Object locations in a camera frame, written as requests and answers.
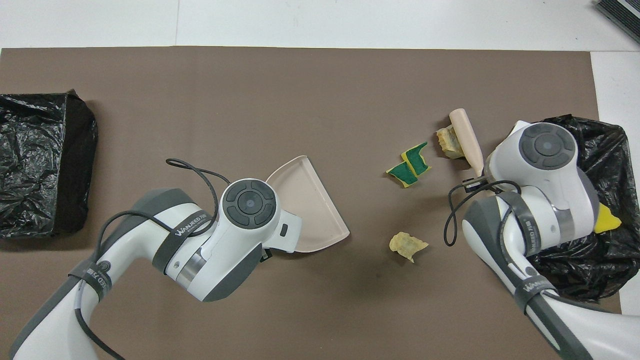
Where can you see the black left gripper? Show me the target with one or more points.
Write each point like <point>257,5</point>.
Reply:
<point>266,255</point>

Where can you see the beige plastic dustpan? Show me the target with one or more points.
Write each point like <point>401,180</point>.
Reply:
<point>310,205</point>

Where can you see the pale yellow sponge scrap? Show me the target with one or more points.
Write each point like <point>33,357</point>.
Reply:
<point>450,144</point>
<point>407,245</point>

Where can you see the green yellow sponge piece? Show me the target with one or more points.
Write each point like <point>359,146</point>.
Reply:
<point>417,159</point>
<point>402,174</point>

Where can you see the beige hand brush black bristles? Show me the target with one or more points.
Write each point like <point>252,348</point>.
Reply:
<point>465,135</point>

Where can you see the bright yellow sponge piece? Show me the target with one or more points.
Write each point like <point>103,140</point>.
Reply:
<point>607,220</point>

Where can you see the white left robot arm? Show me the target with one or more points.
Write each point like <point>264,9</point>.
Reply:
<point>150,235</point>

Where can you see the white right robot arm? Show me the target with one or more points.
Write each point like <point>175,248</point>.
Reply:
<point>545,200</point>

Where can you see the bin with black bag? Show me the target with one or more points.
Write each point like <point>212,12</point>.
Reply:
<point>35,165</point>
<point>610,260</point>

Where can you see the brown table mat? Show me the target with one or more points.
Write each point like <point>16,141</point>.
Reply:
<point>300,310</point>

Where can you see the grey ribbed device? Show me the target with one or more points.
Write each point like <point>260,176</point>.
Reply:
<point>622,12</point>

